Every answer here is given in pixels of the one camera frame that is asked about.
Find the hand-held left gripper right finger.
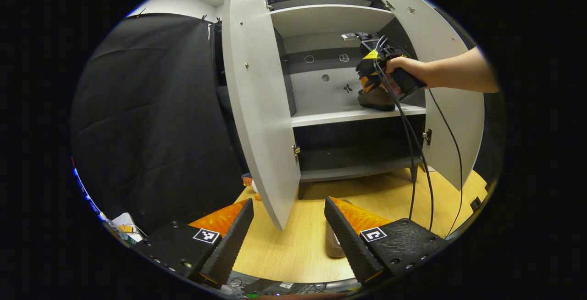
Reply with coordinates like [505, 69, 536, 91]
[324, 196, 452, 288]

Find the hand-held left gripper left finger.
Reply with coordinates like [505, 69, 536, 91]
[133, 198, 254, 290]

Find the white shoe cabinet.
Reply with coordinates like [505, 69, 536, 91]
[257, 0, 429, 200]

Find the white shoe cabinet door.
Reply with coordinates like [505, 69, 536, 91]
[222, 0, 301, 232]
[378, 0, 486, 191]

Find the brown fuzzy shoe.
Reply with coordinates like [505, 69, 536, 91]
[325, 220, 347, 259]
[358, 85, 396, 111]

